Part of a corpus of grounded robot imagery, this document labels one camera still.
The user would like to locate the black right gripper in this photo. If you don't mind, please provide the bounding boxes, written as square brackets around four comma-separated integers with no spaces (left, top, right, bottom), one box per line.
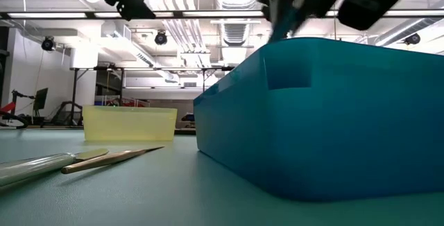
[257,0,410,31]

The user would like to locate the silver ceiling air duct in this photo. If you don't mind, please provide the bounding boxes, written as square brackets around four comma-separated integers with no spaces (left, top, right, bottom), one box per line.
[373,17,444,49]

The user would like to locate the translucent yellow plastic bin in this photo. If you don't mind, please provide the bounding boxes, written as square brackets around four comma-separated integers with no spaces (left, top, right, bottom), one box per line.
[82,105,178,142]

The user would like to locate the black ceiling-mounted camera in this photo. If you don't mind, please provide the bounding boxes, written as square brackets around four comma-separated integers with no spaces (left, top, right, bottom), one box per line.
[40,35,57,52]
[154,30,169,46]
[404,32,422,46]

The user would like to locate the black aluminium rig frame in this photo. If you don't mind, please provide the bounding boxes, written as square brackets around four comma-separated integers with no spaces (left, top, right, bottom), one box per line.
[0,9,444,21]

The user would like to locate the all-silver table knife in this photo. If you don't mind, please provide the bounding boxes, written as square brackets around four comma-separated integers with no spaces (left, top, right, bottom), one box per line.
[0,148,110,188]

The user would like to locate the black computer monitor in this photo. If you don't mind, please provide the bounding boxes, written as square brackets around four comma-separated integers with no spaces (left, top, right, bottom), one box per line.
[33,87,49,112]

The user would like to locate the black standing desk frame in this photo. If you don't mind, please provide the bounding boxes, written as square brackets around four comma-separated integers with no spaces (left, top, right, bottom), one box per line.
[69,65,237,127]

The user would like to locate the blue plastic bin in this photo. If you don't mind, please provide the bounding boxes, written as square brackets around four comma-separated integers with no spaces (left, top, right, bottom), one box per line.
[193,37,444,202]

